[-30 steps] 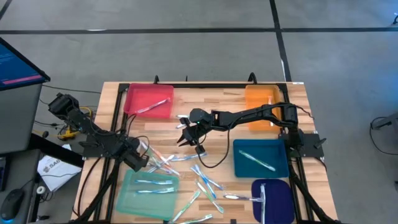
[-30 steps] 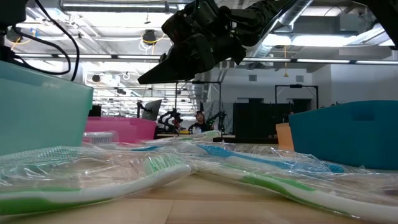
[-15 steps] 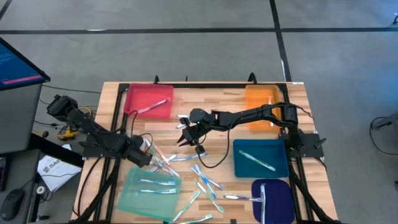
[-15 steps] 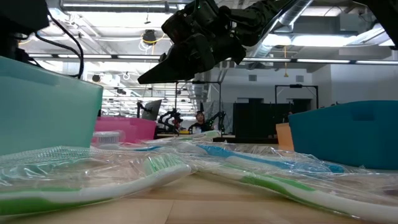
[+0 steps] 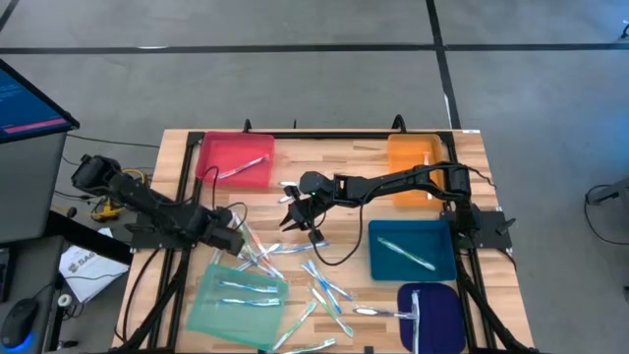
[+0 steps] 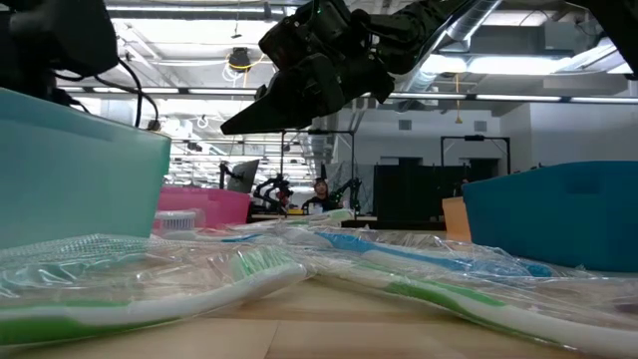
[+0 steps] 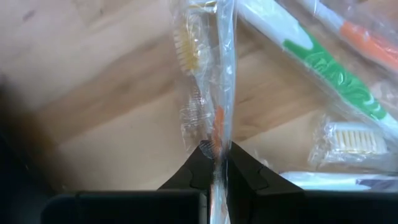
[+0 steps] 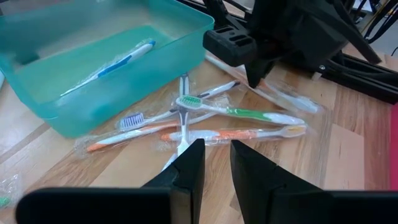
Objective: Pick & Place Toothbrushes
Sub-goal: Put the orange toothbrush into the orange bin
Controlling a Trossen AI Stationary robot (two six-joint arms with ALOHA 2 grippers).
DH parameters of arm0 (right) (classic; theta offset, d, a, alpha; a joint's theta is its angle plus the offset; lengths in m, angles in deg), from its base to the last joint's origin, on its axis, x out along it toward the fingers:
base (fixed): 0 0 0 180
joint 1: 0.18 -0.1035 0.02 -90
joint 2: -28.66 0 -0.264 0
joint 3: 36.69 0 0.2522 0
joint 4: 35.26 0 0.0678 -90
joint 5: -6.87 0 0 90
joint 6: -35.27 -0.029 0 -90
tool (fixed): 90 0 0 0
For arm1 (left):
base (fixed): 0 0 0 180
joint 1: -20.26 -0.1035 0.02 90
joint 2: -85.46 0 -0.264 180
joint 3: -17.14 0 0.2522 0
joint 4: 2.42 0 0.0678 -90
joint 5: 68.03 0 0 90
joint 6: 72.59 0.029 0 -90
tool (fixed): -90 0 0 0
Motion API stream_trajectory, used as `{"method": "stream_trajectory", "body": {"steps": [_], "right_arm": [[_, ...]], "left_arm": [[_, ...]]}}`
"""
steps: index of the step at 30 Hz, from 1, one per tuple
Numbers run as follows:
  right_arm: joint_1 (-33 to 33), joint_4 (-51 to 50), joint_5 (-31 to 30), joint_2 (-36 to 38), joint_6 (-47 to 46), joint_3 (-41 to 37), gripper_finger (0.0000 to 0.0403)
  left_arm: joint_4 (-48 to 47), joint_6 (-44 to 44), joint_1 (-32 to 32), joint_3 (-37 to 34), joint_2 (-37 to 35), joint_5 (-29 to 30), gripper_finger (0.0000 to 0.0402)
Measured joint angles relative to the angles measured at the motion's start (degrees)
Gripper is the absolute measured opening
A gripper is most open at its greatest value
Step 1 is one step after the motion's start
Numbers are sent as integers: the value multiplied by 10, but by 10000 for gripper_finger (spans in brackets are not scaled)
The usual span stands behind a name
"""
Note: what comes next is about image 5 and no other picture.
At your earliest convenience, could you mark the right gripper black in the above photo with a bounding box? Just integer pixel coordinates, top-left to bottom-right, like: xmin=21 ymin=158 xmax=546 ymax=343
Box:
xmin=278 ymin=170 xmax=341 ymax=234

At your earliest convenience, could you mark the blue white toothbrush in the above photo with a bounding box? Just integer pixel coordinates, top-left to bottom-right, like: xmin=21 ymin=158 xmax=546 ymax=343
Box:
xmin=245 ymin=255 xmax=287 ymax=281
xmin=271 ymin=240 xmax=331 ymax=256
xmin=217 ymin=297 xmax=283 ymax=309
xmin=307 ymin=259 xmax=355 ymax=302
xmin=301 ymin=260 xmax=344 ymax=316
xmin=217 ymin=279 xmax=280 ymax=295

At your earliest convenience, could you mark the pink white toothbrush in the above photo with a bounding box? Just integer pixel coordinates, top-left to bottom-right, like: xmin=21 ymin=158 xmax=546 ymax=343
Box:
xmin=215 ymin=153 xmax=271 ymax=181

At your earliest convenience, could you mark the purple white toothbrush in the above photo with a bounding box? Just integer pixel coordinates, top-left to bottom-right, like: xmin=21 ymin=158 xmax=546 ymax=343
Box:
xmin=352 ymin=305 xmax=418 ymax=321
xmin=411 ymin=289 xmax=423 ymax=354

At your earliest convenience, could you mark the orange white toothbrush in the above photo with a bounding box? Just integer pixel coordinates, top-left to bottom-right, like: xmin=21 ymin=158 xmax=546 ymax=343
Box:
xmin=422 ymin=150 xmax=433 ymax=201
xmin=234 ymin=243 xmax=282 ymax=272
xmin=243 ymin=220 xmax=272 ymax=265

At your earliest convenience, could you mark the mint green plastic bin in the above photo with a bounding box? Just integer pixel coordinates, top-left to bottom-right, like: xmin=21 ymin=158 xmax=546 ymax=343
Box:
xmin=185 ymin=263 xmax=291 ymax=351

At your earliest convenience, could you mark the pink plastic bin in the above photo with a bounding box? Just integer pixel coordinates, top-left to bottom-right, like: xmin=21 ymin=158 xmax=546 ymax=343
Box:
xmin=195 ymin=131 xmax=276 ymax=189

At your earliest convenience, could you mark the orange plastic bin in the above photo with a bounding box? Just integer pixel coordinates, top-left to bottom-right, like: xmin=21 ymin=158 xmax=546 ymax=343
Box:
xmin=386 ymin=133 xmax=446 ymax=207

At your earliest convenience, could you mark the black support beam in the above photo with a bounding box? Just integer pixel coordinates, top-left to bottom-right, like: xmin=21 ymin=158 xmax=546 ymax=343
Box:
xmin=44 ymin=209 xmax=135 ymax=266

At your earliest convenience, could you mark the white paper sheet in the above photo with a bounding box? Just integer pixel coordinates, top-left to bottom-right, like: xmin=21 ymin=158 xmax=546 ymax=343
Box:
xmin=58 ymin=226 xmax=130 ymax=304

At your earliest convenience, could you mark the navy blue plastic bin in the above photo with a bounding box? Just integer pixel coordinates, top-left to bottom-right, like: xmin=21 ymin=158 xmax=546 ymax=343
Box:
xmin=396 ymin=281 xmax=467 ymax=354

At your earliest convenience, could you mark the black computer mouse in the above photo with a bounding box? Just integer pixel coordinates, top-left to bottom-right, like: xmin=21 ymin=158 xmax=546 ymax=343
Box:
xmin=0 ymin=297 xmax=40 ymax=350

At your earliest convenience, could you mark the blue screen monitor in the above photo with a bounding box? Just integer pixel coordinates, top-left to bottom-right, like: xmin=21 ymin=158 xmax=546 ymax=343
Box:
xmin=0 ymin=58 xmax=81 ymax=145

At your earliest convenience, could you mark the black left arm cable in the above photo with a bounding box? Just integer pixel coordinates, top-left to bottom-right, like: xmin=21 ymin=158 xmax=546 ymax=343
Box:
xmin=161 ymin=165 xmax=250 ymax=232

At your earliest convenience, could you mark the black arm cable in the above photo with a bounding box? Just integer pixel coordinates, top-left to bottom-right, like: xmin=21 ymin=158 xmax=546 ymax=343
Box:
xmin=161 ymin=165 xmax=250 ymax=232
xmin=310 ymin=196 xmax=368 ymax=266

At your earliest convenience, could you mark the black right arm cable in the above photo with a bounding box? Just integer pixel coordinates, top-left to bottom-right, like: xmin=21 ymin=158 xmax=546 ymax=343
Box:
xmin=310 ymin=196 xmax=368 ymax=266

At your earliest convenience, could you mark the yellow cable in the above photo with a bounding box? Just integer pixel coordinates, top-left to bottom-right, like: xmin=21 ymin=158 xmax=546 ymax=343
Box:
xmin=90 ymin=166 xmax=148 ymax=222

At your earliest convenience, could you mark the black floor cable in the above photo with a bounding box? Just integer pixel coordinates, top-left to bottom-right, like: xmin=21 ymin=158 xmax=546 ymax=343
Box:
xmin=583 ymin=184 xmax=629 ymax=247

